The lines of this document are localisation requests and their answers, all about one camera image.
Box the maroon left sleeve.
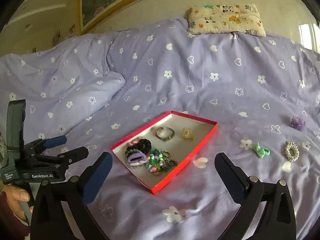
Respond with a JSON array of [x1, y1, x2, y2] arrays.
[[0, 192, 30, 240]]

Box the yellow hair claw clip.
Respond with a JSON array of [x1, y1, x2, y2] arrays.
[[182, 127, 194, 140]]

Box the lavender floral duvet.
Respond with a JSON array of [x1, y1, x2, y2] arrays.
[[1, 18, 319, 239]]

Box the red shallow box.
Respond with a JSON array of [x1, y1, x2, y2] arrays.
[[111, 111, 218, 194]]

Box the left hand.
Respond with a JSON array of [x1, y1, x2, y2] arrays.
[[1, 185, 30, 222]]

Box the colourful bead bracelet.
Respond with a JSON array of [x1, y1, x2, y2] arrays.
[[145, 152, 167, 176]]

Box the pink hair clip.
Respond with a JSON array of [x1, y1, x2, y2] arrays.
[[127, 137, 141, 149]]

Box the mint green hair tie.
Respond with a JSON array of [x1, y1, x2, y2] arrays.
[[252, 142, 272, 159]]

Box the purple flower scrunchie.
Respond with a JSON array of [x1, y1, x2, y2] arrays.
[[290, 116, 306, 132]]

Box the black scrunchie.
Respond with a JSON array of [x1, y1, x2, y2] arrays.
[[136, 139, 152, 154]]

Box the animal print pillow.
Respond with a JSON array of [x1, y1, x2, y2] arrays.
[[188, 3, 266, 37]]

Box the white pearl bracelet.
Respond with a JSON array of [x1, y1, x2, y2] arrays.
[[285, 140, 301, 163]]

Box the metal band wristwatch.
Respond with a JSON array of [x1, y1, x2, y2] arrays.
[[155, 127, 175, 141]]

